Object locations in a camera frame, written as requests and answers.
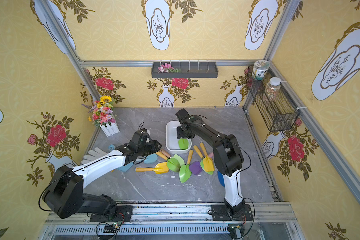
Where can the black wire basket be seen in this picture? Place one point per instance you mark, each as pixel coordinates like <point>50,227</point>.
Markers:
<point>279,112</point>

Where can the pink flowers on shelf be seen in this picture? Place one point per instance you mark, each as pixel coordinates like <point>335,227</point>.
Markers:
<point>167,68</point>

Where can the green pointed trowel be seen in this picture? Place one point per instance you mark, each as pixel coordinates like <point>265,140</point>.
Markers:
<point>185,172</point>

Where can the yellow scoop shovel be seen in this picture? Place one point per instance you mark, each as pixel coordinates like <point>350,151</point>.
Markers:
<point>160,168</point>

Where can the jar with white lid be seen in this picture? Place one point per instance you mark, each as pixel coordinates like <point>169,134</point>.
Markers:
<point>272,88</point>

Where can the green trowel yellow handle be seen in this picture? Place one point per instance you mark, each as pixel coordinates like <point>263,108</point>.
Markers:
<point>183,144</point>

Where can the purple shovel pink handle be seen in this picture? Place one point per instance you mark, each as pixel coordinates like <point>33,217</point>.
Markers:
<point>197,167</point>

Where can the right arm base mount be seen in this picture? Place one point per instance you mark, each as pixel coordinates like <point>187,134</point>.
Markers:
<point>225,212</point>

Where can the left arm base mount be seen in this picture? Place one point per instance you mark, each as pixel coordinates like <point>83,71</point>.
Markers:
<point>114,213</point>

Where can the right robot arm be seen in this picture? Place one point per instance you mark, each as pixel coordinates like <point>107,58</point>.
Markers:
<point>228,157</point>

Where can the green wide shovel yellow handle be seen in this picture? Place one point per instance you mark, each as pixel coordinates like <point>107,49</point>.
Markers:
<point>172,167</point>

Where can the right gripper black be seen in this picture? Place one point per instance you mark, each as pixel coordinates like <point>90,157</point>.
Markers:
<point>182,133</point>

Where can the dark wall shelf tray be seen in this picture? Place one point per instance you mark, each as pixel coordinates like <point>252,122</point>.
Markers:
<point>188,69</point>

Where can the jar with patterned lid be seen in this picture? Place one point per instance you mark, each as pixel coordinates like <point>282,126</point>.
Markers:
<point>260,68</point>

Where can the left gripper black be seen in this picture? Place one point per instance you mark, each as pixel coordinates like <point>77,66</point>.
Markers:
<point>153,145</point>

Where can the white storage box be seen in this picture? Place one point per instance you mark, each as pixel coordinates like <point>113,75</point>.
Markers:
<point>172,142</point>

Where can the light blue small shovel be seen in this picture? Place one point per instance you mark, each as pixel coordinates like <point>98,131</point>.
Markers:
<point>151,159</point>

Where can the light green shovel wooden handle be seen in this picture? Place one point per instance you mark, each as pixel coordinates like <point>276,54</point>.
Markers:
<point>177,158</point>

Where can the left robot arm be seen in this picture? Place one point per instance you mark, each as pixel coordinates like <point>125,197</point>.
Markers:
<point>65,193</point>

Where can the flower pot white fence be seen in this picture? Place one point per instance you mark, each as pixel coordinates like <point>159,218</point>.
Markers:
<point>102,115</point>

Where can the white work glove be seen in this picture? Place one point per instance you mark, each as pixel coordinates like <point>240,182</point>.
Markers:
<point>93,155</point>

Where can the blue small trowel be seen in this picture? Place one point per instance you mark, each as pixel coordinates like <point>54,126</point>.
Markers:
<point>221,179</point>

